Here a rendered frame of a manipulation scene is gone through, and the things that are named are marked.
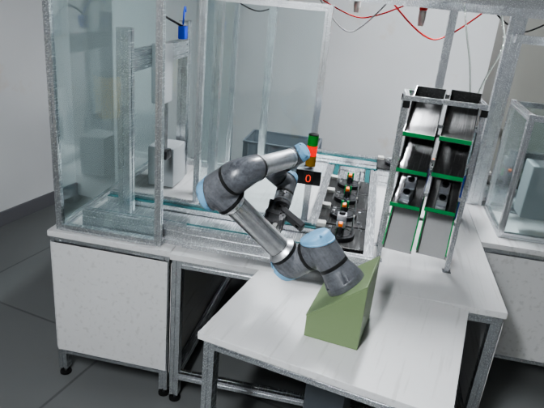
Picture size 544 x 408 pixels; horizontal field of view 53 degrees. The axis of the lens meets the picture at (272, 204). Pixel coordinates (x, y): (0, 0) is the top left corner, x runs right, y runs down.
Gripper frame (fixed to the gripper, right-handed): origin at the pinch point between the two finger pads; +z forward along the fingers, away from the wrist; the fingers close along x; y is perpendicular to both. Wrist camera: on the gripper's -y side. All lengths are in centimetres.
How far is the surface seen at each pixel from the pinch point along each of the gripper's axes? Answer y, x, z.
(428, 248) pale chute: -65, -25, -31
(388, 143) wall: -67, -221, -262
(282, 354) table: -12.7, -0.6, 40.7
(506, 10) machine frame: -89, -1, -181
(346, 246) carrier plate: -29.8, -30.4, -25.3
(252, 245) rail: 12.5, -33.6, -15.5
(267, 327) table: -4.8, -9.3, 29.5
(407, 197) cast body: -50, -7, -43
